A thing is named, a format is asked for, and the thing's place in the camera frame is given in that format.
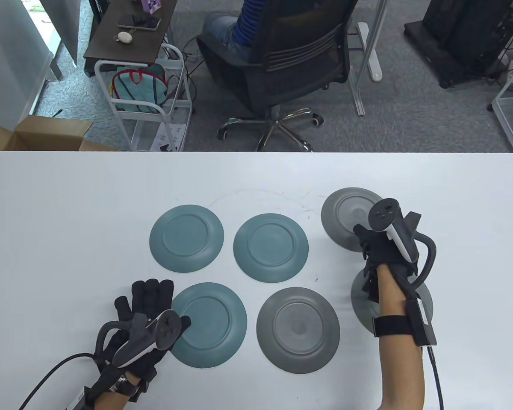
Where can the white desk frame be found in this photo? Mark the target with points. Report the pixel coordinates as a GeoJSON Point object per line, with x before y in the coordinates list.
{"type": "Point", "coordinates": [372, 64]}

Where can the person's right forearm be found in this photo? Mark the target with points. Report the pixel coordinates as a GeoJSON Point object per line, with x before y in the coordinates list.
{"type": "Point", "coordinates": [399, 371]}

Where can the grey partition panel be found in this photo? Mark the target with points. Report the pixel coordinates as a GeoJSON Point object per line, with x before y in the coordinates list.
{"type": "Point", "coordinates": [64, 25]}

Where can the white printed sheet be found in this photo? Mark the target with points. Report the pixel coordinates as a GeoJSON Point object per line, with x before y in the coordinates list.
{"type": "Point", "coordinates": [171, 134]}

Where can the white computer mouse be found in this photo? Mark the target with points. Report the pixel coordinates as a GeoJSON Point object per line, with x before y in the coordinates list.
{"type": "Point", "coordinates": [124, 37]}

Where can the dark smartphone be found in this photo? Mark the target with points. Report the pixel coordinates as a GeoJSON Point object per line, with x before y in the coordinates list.
{"type": "Point", "coordinates": [139, 22]}

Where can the dark brown side desk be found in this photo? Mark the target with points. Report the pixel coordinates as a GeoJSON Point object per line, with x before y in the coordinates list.
{"type": "Point", "coordinates": [111, 47]}

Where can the teal plate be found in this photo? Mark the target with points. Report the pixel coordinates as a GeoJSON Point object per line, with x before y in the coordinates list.
{"type": "Point", "coordinates": [209, 324]}
{"type": "Point", "coordinates": [186, 239]}
{"type": "Point", "coordinates": [271, 247]}

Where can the black forearm module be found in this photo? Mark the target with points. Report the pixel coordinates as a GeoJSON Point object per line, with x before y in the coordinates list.
{"type": "Point", "coordinates": [423, 322]}
{"type": "Point", "coordinates": [80, 399]}

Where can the grey white handheld controller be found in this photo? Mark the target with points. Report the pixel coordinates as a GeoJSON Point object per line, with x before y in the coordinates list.
{"type": "Point", "coordinates": [384, 213]}
{"type": "Point", "coordinates": [166, 326]}

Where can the black office chair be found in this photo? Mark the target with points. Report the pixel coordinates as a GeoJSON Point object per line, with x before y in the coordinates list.
{"type": "Point", "coordinates": [299, 51]}

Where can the cardboard box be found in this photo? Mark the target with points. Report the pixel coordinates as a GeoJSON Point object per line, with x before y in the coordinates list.
{"type": "Point", "coordinates": [47, 132]}

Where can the purple box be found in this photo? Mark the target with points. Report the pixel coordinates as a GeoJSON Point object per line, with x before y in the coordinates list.
{"type": "Point", "coordinates": [151, 4]}

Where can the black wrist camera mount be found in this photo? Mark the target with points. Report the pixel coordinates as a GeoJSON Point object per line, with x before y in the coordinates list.
{"type": "Point", "coordinates": [370, 282]}

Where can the person's left forearm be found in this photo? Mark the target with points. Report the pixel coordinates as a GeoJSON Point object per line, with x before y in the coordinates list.
{"type": "Point", "coordinates": [113, 399]}

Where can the grey plate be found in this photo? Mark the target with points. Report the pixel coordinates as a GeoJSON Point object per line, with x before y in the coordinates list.
{"type": "Point", "coordinates": [361, 307]}
{"type": "Point", "coordinates": [298, 331]}
{"type": "Point", "coordinates": [346, 218]}

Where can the black equipment case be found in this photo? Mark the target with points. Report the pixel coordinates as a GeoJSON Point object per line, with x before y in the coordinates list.
{"type": "Point", "coordinates": [461, 38]}

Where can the white rolling cart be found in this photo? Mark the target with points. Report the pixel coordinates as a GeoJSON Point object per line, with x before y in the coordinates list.
{"type": "Point", "coordinates": [143, 134]}

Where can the teal bag red trim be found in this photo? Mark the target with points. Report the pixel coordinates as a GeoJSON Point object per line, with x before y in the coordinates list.
{"type": "Point", "coordinates": [139, 92]}

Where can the person's left hand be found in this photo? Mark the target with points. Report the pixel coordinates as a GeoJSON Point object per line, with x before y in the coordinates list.
{"type": "Point", "coordinates": [151, 294]}

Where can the person's right hand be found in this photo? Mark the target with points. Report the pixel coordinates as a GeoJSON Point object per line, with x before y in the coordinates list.
{"type": "Point", "coordinates": [382, 250]}

